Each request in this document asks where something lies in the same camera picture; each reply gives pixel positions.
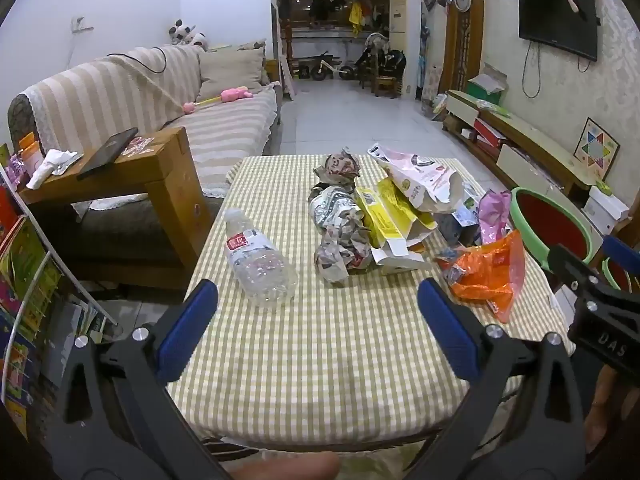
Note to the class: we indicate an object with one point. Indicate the yellow snack box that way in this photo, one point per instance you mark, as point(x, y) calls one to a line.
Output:
point(385, 215)

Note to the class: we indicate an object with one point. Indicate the newspaper wad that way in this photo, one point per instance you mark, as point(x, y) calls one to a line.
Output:
point(340, 257)

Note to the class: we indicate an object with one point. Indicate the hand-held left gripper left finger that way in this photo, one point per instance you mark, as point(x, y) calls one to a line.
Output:
point(192, 320)

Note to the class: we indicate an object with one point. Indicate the long cream television stand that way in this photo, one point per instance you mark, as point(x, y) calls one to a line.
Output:
point(530, 135)

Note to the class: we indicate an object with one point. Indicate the green packet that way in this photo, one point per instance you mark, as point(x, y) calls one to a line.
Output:
point(492, 107)

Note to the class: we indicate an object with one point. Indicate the black flat television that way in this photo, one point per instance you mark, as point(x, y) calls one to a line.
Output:
point(555, 22)

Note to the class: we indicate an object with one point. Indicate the crumpled grey newspaper ball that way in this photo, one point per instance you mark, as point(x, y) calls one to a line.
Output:
point(332, 207)

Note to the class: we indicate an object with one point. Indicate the pink plastic wrapper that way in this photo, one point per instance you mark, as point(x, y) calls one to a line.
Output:
point(492, 215)

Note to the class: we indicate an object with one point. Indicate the pink patterned packet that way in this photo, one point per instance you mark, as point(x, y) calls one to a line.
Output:
point(136, 146)

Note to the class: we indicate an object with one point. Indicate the panda plush toys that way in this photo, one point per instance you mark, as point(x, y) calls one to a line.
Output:
point(187, 35)

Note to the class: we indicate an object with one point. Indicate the orange snack bag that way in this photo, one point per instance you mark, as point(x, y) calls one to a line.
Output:
point(480, 265)

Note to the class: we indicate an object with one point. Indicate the white balance bike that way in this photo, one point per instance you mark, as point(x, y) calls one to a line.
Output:
point(325, 67)

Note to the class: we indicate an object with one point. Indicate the red book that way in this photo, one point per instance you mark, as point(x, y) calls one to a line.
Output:
point(487, 132)

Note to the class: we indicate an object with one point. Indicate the orange packets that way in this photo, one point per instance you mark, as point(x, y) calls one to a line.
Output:
point(31, 155)

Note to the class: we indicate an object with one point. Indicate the yellow checked tablecloth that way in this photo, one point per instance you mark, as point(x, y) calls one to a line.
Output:
point(320, 360)

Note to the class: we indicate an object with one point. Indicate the white cardboard box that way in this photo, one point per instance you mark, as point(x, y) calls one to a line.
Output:
point(605, 210)

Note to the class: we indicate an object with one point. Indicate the beige pillow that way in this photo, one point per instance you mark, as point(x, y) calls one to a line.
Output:
point(230, 72)

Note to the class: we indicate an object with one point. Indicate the small green-rimmed basin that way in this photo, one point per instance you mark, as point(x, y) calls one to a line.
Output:
point(617, 272)

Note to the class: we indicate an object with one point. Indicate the clear plastic bottle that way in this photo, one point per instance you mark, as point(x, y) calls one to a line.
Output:
point(255, 265)

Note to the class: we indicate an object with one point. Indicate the yellow hanging garment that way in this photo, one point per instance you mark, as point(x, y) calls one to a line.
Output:
point(355, 17)

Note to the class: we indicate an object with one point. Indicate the white crumpled tissue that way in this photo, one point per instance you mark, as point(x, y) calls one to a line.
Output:
point(50, 165)

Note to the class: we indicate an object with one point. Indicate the black stroller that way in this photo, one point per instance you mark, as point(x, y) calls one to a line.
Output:
point(387, 62)

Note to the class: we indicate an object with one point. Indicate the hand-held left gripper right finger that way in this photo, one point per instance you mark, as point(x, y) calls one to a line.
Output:
point(445, 325)

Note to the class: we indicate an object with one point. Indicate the white floor air conditioner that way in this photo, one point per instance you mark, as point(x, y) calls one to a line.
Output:
point(404, 40)

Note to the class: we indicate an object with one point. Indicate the striped beige sofa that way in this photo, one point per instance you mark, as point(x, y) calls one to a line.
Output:
point(90, 95)

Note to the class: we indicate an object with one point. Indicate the person's right forearm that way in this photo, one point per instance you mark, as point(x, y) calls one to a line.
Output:
point(602, 410)

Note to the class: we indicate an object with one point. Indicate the pink toy wand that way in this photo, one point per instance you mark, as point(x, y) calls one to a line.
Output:
point(230, 95)

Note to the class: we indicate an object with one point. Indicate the crumpled reddish newspaper ball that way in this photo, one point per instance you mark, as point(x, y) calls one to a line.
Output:
point(340, 167)

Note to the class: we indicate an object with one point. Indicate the star checkers board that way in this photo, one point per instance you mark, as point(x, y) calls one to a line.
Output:
point(596, 147)

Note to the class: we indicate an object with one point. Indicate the stack of colourful books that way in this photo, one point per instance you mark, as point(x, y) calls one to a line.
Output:
point(25, 270)

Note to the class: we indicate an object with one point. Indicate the small blue and white carton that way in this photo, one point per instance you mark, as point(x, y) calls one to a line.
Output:
point(462, 220)

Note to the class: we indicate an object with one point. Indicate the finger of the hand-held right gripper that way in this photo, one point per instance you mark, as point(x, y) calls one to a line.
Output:
point(565, 260)
point(622, 255)

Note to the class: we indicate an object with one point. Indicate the small wooden chair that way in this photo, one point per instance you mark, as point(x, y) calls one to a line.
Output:
point(385, 85)

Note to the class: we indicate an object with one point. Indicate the green-rimmed red bin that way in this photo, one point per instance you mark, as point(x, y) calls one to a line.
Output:
point(545, 220)

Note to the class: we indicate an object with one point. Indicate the pink and white plastic bag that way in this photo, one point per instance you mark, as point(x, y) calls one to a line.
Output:
point(425, 180)

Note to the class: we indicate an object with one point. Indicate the black tablet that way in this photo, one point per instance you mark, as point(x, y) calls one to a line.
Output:
point(107, 152)

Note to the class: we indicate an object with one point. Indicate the open green and white box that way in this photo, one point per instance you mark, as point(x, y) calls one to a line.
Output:
point(487, 87)

